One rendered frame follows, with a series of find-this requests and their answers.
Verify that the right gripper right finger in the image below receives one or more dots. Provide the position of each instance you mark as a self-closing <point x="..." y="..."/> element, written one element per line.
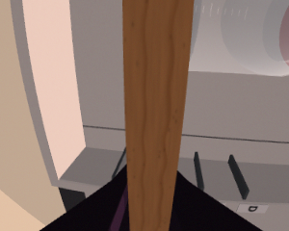
<point x="198" y="211"/>

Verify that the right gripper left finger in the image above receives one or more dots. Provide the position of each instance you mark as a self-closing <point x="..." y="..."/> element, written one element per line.
<point x="101" y="211"/>

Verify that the clear plastic bottle with red cap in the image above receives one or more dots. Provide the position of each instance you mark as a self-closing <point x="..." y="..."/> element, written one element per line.
<point x="241" y="36"/>

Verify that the brown wooden shelf board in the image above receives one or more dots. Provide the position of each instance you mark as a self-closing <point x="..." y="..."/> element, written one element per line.
<point x="156" y="52"/>

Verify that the beige wall rack frame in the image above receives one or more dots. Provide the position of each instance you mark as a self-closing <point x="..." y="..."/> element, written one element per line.
<point x="43" y="38"/>

